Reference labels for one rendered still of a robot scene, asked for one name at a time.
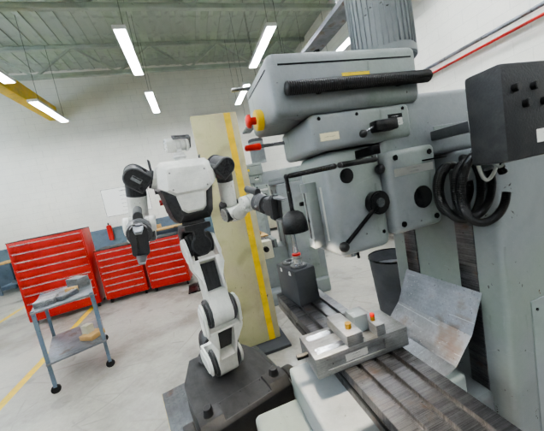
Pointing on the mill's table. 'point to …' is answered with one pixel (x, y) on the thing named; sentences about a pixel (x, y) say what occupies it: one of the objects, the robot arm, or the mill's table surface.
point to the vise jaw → (336, 322)
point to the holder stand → (298, 281)
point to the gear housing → (342, 131)
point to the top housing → (371, 62)
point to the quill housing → (346, 201)
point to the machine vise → (374, 345)
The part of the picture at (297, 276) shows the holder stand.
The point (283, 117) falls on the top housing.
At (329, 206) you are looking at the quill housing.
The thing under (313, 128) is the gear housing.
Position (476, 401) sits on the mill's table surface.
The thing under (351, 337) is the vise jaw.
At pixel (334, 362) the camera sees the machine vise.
